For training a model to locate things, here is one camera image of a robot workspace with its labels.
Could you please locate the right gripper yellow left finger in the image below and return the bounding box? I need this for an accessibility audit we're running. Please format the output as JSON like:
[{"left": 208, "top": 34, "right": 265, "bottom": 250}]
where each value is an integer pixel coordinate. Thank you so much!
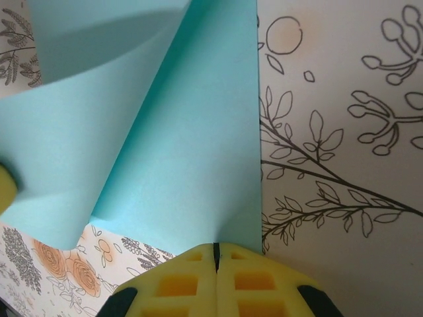
[{"left": 98, "top": 242, "right": 218, "bottom": 317}]

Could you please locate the light blue paper sheet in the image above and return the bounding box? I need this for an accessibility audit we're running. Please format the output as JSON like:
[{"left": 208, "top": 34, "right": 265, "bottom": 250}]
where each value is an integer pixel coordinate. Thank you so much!
[{"left": 0, "top": 0, "right": 264, "bottom": 257}]

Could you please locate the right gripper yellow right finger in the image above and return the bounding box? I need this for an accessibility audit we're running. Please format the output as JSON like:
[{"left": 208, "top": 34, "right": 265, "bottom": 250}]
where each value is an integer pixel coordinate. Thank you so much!
[{"left": 217, "top": 242, "right": 338, "bottom": 317}]

